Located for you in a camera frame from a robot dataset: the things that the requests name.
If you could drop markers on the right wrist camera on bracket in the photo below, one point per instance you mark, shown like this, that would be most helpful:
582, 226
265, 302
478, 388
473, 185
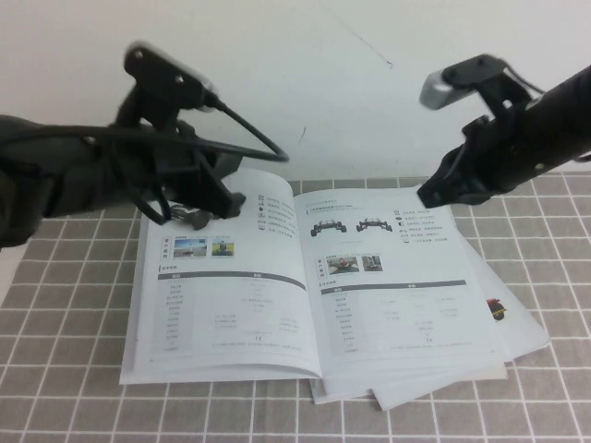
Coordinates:
438, 90

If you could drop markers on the white brochure book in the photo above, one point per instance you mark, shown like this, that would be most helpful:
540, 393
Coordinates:
231, 300

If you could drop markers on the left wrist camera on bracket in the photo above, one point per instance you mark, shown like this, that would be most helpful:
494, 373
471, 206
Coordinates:
157, 74

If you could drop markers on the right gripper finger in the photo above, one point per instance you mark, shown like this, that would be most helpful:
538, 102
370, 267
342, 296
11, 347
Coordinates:
466, 198
445, 182

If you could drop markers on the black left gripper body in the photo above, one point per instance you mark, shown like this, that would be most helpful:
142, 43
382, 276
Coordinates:
184, 175

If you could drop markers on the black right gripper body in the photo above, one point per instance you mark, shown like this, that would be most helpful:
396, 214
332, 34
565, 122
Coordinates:
489, 157

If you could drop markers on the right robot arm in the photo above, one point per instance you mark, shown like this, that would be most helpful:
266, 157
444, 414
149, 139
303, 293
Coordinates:
563, 124

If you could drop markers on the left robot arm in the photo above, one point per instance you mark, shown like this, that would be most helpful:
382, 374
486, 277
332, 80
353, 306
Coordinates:
46, 184

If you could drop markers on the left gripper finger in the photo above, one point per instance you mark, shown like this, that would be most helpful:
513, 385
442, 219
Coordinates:
201, 219
233, 205

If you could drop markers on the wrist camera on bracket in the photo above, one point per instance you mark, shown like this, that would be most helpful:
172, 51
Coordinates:
157, 74
438, 90

